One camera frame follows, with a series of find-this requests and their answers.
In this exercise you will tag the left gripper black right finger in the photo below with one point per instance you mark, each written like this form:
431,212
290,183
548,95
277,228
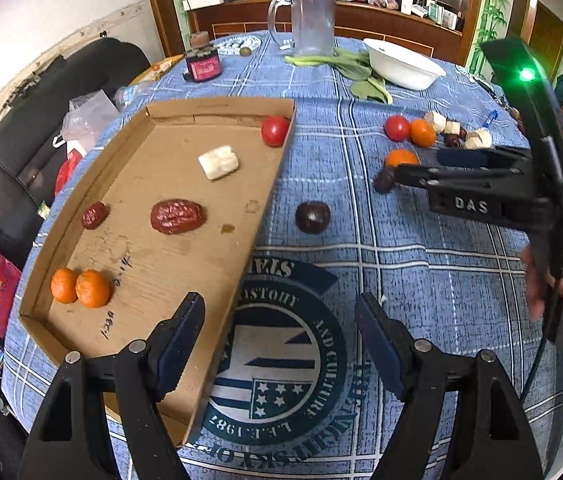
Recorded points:
491,437

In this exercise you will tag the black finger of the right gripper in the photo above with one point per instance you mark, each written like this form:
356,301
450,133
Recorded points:
426,177
499,157

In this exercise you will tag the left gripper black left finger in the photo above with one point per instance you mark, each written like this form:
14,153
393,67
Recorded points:
70,437

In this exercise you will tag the orange tangerine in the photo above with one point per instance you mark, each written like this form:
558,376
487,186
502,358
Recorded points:
422,134
396,158
92,289

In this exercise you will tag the small orange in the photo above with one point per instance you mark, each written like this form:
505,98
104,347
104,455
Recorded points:
63,286

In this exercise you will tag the red tomato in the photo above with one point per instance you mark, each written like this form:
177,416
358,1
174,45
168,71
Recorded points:
397,128
274,130

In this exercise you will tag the large dried red date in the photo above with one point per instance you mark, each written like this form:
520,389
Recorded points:
177,216

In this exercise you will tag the white corn cob piece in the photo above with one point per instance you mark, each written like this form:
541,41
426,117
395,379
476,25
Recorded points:
219,162

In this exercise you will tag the white corn piece front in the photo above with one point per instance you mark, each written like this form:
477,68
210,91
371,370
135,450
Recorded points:
478,138

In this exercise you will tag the dark date among corn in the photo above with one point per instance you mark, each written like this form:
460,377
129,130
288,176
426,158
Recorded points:
453,140

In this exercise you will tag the white corn piece middle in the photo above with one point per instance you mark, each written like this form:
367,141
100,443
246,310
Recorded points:
452,128

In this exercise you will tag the white corn piece left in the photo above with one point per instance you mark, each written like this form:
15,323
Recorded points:
436,120

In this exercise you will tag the dark date near tangerine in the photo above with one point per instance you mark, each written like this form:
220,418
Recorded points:
384,181

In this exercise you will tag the white ceramic bowl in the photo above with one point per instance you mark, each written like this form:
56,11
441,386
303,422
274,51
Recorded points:
403,67

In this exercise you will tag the dark purple plum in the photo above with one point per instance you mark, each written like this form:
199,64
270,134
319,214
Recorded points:
312,217

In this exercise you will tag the green leafy vegetable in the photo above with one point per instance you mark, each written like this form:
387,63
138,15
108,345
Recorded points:
366,84

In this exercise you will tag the blue plaid tablecloth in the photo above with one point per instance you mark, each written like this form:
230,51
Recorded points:
297,397

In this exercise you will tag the clear glass pitcher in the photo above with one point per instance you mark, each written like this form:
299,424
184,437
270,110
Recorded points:
312,26

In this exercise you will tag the brown cardboard tray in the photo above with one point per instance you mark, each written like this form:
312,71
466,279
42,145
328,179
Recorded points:
151,159

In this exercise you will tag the black leather sofa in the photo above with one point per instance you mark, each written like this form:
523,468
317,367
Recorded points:
30,156

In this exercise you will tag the pink labelled jar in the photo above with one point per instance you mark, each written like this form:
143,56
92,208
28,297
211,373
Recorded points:
202,60

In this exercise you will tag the clear plastic bag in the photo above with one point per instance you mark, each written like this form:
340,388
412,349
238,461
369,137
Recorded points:
87,118

